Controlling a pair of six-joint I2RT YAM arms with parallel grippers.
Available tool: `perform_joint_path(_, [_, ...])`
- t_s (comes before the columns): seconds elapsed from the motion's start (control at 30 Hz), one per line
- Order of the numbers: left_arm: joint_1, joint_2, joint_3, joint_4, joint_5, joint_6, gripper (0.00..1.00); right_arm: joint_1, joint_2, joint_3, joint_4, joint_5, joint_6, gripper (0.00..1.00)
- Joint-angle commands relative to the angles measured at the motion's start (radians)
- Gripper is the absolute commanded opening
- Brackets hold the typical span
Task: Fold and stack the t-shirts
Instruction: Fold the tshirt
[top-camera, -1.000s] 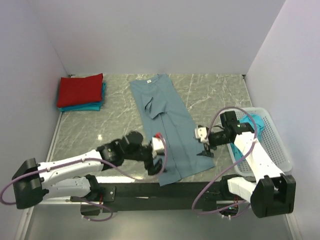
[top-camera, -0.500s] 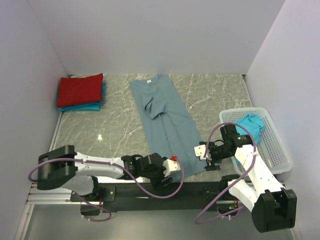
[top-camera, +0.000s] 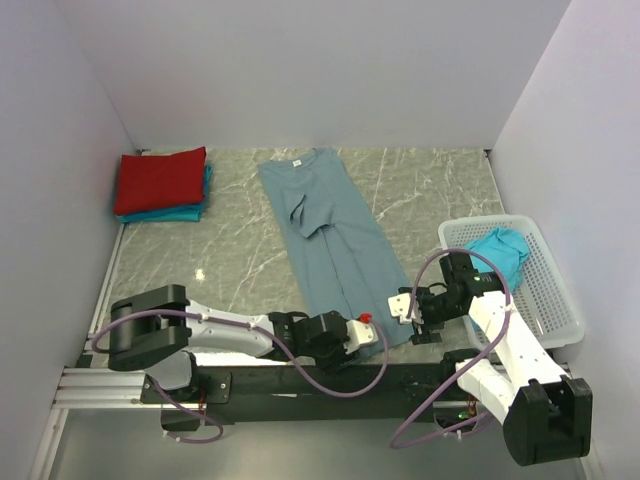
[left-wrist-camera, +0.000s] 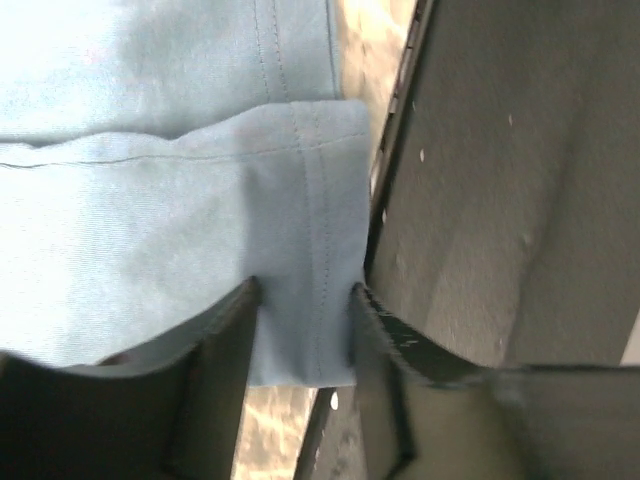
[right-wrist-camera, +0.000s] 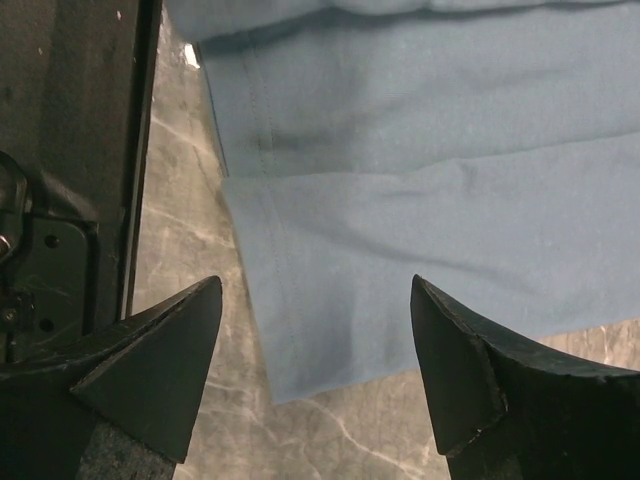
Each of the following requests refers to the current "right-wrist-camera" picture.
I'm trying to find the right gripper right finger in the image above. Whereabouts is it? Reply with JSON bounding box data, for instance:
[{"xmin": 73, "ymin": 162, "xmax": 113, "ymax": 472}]
[{"xmin": 410, "ymin": 277, "xmax": 639, "ymax": 479}]

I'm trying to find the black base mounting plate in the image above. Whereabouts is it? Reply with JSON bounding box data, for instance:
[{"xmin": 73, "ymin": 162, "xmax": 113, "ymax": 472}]
[{"xmin": 1, "ymin": 1, "xmax": 162, "ymax": 364}]

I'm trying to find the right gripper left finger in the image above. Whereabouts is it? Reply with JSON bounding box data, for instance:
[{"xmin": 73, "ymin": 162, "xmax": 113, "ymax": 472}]
[{"xmin": 1, "ymin": 276, "xmax": 223, "ymax": 479}]

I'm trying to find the grey-blue t-shirt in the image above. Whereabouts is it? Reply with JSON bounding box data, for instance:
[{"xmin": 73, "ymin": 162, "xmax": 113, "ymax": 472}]
[{"xmin": 167, "ymin": 1, "xmax": 639, "ymax": 403}]

